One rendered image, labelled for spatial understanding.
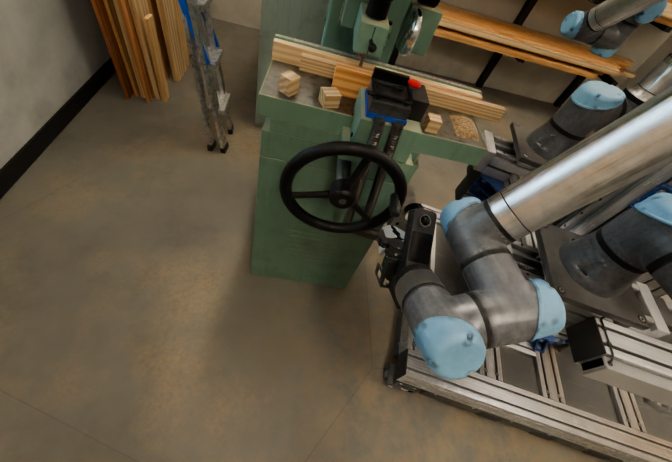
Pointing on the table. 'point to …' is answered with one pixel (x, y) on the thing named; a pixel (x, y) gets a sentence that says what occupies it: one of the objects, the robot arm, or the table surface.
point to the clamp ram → (390, 76)
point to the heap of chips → (464, 127)
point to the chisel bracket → (370, 29)
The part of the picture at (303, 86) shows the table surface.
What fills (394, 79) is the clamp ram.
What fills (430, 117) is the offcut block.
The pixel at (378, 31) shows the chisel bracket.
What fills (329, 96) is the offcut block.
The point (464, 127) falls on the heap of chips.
